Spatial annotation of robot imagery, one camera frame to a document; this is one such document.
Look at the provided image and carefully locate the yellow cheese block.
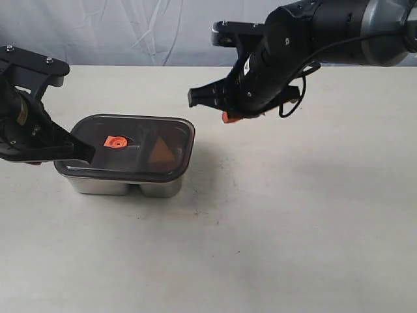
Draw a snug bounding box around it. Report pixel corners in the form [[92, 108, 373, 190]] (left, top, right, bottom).
[[149, 137, 175, 164]]

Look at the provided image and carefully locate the stainless steel lunch box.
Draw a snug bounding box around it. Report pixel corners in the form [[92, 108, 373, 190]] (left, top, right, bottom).
[[54, 162, 186, 198]]

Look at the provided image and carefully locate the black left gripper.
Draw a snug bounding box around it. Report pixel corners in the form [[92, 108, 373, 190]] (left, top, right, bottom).
[[1, 94, 96, 163]]

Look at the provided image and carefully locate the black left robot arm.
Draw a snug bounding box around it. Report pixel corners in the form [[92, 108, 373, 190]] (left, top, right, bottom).
[[1, 74, 96, 164]]

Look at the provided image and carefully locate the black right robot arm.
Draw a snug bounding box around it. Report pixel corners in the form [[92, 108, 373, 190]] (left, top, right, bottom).
[[188, 1, 416, 123]]

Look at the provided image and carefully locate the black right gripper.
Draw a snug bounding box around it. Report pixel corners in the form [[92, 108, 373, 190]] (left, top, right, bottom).
[[188, 48, 300, 124]]

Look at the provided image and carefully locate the light blue backdrop cloth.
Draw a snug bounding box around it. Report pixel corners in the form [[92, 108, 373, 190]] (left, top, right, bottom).
[[0, 0, 417, 68]]

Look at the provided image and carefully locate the dark transparent lunch box lid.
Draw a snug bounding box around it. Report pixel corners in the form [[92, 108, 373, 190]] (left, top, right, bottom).
[[58, 114, 195, 183]]

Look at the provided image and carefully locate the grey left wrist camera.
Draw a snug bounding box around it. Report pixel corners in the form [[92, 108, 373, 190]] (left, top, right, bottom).
[[1, 45, 70, 100]]

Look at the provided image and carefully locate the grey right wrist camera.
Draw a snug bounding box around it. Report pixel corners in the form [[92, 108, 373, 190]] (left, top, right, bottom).
[[211, 20, 265, 59]]

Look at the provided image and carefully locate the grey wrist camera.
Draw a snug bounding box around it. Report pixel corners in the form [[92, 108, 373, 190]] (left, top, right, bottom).
[[211, 20, 265, 59], [1, 45, 70, 100]]

